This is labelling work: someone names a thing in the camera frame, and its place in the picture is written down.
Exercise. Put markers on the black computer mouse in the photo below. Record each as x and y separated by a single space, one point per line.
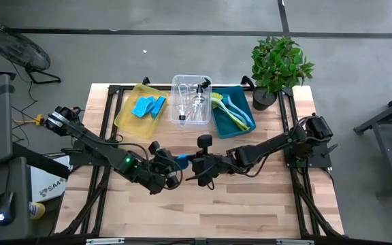
4 207

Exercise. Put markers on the teal plastic bin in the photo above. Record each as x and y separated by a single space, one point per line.
223 129

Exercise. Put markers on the green dish brush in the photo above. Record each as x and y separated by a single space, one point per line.
217 99
230 114

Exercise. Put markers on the yellow white small container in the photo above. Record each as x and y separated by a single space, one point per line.
36 211

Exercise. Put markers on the silver metal bracket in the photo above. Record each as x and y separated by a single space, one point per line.
105 241
294 242

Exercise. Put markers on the green potted plant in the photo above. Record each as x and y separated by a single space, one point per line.
277 64

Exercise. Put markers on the clear plastic bin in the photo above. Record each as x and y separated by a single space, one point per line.
189 126

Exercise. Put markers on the grey metal stand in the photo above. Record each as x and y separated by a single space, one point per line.
388 160

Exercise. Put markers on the dark grey desk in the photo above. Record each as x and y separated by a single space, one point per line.
19 190

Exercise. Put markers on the dark blue sponge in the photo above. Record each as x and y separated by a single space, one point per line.
182 160

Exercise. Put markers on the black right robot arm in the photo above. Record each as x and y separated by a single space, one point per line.
271 146

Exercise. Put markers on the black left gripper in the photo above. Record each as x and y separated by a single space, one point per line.
167 166

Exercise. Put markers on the blue dish brush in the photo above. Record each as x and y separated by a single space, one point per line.
237 109
239 119

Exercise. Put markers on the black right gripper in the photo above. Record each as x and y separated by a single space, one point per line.
211 166

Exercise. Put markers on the white cardboard box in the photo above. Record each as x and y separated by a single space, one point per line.
49 188

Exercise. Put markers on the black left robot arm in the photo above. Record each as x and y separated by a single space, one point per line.
107 153

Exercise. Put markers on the black floor fan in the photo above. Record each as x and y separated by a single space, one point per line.
15 49

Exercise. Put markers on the black diagonal bar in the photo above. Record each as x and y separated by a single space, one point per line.
43 162

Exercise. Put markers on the yellow plastic bin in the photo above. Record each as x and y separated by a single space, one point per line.
131 122

